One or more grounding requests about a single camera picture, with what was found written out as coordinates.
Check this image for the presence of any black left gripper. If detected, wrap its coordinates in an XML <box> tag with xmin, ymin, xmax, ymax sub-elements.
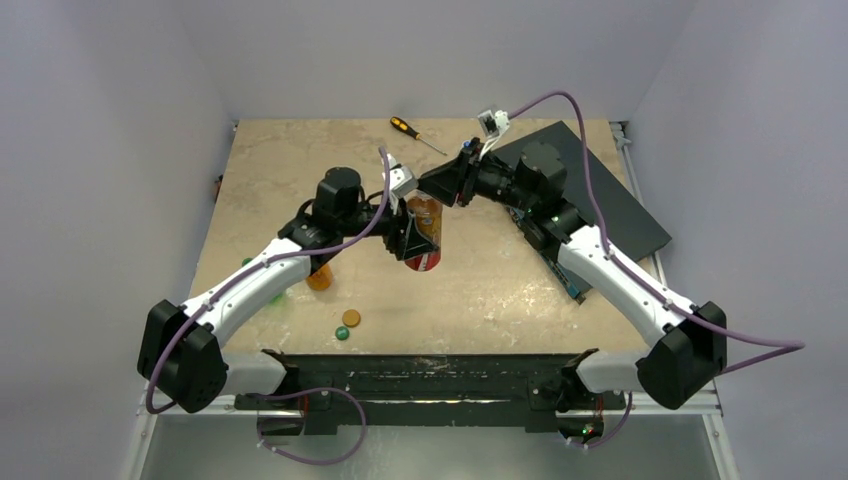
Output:
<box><xmin>337</xmin><ymin>188</ymin><xmax>436</xmax><ymax>257</ymax></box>

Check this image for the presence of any tea bottle with yellow-red label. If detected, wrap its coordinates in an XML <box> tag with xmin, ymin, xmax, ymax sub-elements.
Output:
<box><xmin>405</xmin><ymin>192</ymin><xmax>443</xmax><ymax>272</ymax></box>

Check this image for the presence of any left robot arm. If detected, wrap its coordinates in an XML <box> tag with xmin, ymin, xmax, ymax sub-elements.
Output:
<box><xmin>137</xmin><ymin>162</ymin><xmax>437</xmax><ymax>414</ymax></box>

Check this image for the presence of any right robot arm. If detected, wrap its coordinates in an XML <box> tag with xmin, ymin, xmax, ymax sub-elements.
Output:
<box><xmin>418</xmin><ymin>141</ymin><xmax>727</xmax><ymax>410</ymax></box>

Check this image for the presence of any orange bottle cap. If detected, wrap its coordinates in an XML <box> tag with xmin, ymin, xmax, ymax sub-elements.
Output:
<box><xmin>342</xmin><ymin>309</ymin><xmax>362</xmax><ymax>328</ymax></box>

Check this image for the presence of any orange juice bottle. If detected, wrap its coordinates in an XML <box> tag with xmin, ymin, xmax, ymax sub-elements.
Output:
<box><xmin>305</xmin><ymin>264</ymin><xmax>334</xmax><ymax>291</ymax></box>

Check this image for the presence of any green bottle cap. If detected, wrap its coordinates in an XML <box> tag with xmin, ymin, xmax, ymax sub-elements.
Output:
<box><xmin>335</xmin><ymin>326</ymin><xmax>350</xmax><ymax>341</ymax></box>

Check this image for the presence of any green plastic bottle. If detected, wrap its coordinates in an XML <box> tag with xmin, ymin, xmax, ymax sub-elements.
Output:
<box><xmin>241</xmin><ymin>257</ymin><xmax>286</xmax><ymax>305</ymax></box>

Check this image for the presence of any yellow-black screwdriver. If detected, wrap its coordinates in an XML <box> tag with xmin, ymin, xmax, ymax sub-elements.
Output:
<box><xmin>389</xmin><ymin>116</ymin><xmax>447</xmax><ymax>156</ymax></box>

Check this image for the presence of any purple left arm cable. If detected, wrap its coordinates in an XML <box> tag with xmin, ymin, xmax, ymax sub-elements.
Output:
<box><xmin>144</xmin><ymin>146</ymin><xmax>393</xmax><ymax>416</ymax></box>

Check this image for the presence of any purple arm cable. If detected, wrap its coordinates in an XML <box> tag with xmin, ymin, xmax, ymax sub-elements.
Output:
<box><xmin>144</xmin><ymin>146</ymin><xmax>393</xmax><ymax>416</ymax></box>
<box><xmin>506</xmin><ymin>90</ymin><xmax>806</xmax><ymax>376</ymax></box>

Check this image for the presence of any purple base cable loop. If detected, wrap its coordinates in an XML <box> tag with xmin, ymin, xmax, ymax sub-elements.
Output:
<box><xmin>255</xmin><ymin>388</ymin><xmax>369</xmax><ymax>467</ymax></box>

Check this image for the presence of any dark blue network switch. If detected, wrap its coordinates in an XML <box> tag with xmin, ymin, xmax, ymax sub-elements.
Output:
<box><xmin>494</xmin><ymin>121</ymin><xmax>671</xmax><ymax>261</ymax></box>

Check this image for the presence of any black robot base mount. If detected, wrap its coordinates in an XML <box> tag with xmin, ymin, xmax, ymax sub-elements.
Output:
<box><xmin>234</xmin><ymin>354</ymin><xmax>626</xmax><ymax>439</ymax></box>

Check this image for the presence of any aluminium frame rail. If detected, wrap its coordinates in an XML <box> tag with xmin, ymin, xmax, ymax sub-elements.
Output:
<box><xmin>609</xmin><ymin>121</ymin><xmax>723</xmax><ymax>417</ymax></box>

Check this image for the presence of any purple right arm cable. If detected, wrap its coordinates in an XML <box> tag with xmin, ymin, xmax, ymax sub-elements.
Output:
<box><xmin>506</xmin><ymin>90</ymin><xmax>806</xmax><ymax>376</ymax></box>

